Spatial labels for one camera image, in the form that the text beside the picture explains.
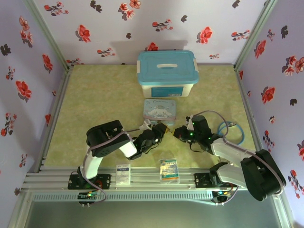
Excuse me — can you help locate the blue cartoon tin box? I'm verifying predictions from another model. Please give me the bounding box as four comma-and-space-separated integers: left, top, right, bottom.
143, 99, 177, 127

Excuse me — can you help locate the blue green sachet packet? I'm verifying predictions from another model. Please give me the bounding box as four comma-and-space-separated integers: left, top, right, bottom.
159, 159, 181, 185

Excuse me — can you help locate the white card packet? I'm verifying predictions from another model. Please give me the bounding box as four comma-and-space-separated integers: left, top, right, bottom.
116, 163, 132, 186

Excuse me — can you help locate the blue lidded storage box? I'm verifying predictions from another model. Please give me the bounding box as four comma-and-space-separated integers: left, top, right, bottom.
136, 50, 200, 98

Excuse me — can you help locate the small board with lights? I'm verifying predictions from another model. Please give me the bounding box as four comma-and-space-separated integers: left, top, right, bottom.
212, 190, 232, 198

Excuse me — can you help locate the green circuit board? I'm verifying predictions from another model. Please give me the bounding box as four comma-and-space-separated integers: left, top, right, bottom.
78, 192, 99, 200

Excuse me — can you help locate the thin black cable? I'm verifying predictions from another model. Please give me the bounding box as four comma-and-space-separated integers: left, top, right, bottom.
143, 142, 159, 154
189, 142, 205, 154

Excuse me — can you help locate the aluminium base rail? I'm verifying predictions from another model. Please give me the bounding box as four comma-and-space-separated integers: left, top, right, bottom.
23, 166, 240, 191

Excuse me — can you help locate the blue coiled cable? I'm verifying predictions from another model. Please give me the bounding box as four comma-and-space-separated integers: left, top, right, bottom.
218, 121, 246, 146

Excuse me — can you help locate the aluminium side rail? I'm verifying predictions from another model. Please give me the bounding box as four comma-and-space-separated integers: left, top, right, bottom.
234, 66, 268, 155
38, 67, 74, 173

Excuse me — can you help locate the grey slotted cable duct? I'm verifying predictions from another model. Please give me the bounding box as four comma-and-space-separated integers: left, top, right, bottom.
32, 191, 213, 202

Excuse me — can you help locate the aluminium frame post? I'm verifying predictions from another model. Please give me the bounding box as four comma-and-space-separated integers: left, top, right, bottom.
23, 0, 73, 72
233, 0, 279, 72

